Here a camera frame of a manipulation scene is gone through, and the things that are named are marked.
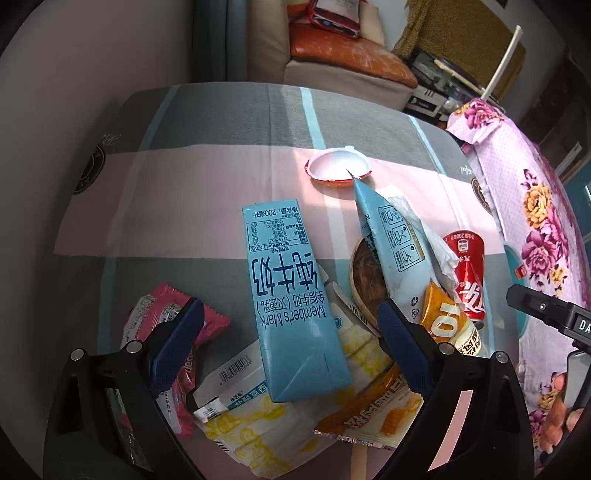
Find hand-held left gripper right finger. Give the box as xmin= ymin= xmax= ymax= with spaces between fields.
xmin=374 ymin=298 xmax=536 ymax=480

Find pink floral quilt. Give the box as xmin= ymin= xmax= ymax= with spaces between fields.
xmin=444 ymin=96 xmax=591 ymax=462

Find red soda can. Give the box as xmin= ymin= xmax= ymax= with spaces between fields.
xmin=442 ymin=230 xmax=486 ymax=324

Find red bag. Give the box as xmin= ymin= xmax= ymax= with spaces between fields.
xmin=307 ymin=0 xmax=364 ymax=37

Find person's right hand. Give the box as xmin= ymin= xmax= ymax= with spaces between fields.
xmin=538 ymin=371 xmax=586 ymax=455

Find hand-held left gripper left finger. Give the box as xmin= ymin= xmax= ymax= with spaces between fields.
xmin=44 ymin=296 xmax=206 ymax=480

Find white and orange bowl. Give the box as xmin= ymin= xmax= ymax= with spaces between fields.
xmin=305 ymin=146 xmax=373 ymax=186

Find white chair rod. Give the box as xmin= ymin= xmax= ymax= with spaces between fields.
xmin=481 ymin=25 xmax=525 ymax=101

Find small orange snack packet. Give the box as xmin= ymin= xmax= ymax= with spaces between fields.
xmin=424 ymin=281 xmax=484 ymax=357

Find orange and white snack wrapper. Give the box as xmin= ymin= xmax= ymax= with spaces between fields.
xmin=314 ymin=362 xmax=424 ymax=450

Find glass media cabinet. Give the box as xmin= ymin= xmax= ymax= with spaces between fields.
xmin=403 ymin=45 xmax=506 ymax=127

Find light blue pouch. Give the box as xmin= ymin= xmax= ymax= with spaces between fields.
xmin=353 ymin=173 xmax=438 ymax=326

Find light blue milk carton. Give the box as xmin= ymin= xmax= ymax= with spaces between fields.
xmin=242 ymin=198 xmax=352 ymax=403

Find orange seat cushion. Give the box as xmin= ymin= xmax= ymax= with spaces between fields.
xmin=289 ymin=22 xmax=419 ymax=89

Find dark teal panel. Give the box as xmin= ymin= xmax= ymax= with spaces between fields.
xmin=191 ymin=0 xmax=252 ymax=85

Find white medicine box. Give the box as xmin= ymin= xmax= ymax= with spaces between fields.
xmin=191 ymin=340 xmax=278 ymax=424

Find brown round paper cup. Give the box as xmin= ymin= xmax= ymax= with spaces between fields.
xmin=349 ymin=239 xmax=389 ymax=334

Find grey and pink bedsheet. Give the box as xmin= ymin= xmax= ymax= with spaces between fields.
xmin=53 ymin=80 xmax=546 ymax=480

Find pink and silver wrapper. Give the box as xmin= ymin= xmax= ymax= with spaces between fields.
xmin=119 ymin=283 xmax=232 ymax=438

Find beige sofa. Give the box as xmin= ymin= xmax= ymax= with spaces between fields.
xmin=249 ymin=0 xmax=419 ymax=112

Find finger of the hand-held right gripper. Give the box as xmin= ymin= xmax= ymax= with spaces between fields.
xmin=505 ymin=284 xmax=574 ymax=333

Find yellow and white napkin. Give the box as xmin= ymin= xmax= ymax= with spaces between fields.
xmin=202 ymin=302 xmax=393 ymax=478

